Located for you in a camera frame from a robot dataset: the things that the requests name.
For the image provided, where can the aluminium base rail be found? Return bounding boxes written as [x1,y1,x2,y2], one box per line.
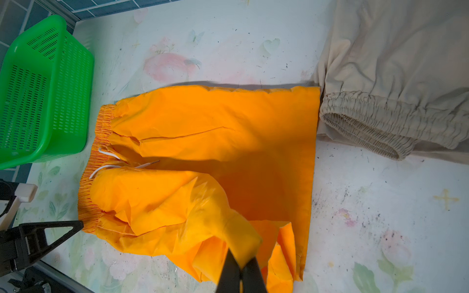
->
[0,259,96,293]

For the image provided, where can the green plastic basket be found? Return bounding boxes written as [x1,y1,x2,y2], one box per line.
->
[1,15,94,169]

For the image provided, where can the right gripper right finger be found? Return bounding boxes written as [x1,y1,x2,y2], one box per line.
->
[241,258,267,293]

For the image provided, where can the beige drawstring shorts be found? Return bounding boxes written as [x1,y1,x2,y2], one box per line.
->
[314,1,469,164]

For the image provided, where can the orange shorts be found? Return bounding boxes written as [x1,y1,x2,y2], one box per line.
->
[78,85,320,293]

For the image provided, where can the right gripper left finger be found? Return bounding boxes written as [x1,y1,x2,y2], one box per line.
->
[215,250,241,293]

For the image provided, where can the left aluminium corner post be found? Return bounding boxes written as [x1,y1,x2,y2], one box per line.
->
[35,0,80,29]

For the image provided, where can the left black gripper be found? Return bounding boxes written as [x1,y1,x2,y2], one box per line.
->
[0,179,85,279]

